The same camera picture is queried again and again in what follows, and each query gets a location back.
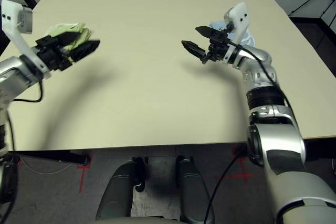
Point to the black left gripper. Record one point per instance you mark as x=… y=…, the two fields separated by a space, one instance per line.
x=52 y=56

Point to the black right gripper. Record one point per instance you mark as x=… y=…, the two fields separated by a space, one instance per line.
x=219 y=48

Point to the green terry towel white trim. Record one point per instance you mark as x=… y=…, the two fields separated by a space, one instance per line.
x=60 y=30

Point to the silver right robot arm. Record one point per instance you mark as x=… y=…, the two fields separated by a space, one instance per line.
x=278 y=140

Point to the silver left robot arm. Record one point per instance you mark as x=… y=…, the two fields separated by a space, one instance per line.
x=15 y=72

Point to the folded blue terry towel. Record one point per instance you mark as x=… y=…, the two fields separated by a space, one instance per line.
x=248 y=39

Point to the red tape cross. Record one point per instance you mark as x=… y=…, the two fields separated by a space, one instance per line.
x=82 y=179
x=244 y=174

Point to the grey right robot leg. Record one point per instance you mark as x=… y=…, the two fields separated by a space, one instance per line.
x=191 y=190

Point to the grey robot leg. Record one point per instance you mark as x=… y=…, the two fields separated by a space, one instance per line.
x=115 y=197
x=191 y=190

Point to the grey left robot leg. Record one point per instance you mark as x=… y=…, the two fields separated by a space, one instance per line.
x=115 y=197

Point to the beige robot torso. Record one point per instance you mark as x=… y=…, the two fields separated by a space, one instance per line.
x=136 y=221

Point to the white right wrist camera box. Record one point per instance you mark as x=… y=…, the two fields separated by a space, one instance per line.
x=240 y=16

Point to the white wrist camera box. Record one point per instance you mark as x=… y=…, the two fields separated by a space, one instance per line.
x=10 y=16
x=240 y=16

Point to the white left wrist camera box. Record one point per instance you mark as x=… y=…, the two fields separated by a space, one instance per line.
x=10 y=16

